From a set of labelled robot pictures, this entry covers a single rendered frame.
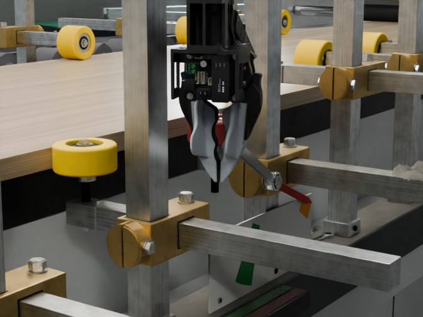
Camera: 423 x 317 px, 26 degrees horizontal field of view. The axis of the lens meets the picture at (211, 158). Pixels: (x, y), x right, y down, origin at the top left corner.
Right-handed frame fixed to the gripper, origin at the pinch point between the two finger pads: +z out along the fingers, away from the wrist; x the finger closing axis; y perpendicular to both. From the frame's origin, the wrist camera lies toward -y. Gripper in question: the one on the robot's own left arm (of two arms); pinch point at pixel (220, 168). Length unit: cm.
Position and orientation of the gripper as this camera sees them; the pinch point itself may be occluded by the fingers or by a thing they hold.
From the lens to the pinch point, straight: 101.2
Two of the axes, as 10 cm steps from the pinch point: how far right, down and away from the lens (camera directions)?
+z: 0.0, 9.8, 2.1
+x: 9.7, 0.5, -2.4
